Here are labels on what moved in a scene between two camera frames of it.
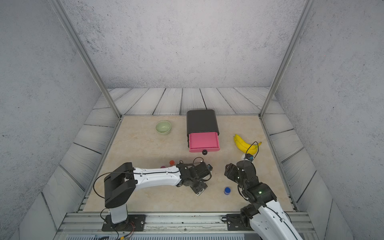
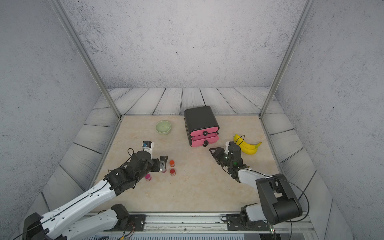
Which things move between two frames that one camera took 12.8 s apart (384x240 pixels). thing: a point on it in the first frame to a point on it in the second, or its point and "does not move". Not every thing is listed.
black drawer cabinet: [203, 121] does not move
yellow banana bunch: [251, 149] does not move
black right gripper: [231, 171] to [218, 154]
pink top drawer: [204, 142] to [205, 131]
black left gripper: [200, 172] to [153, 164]
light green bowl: [163, 127] does not move
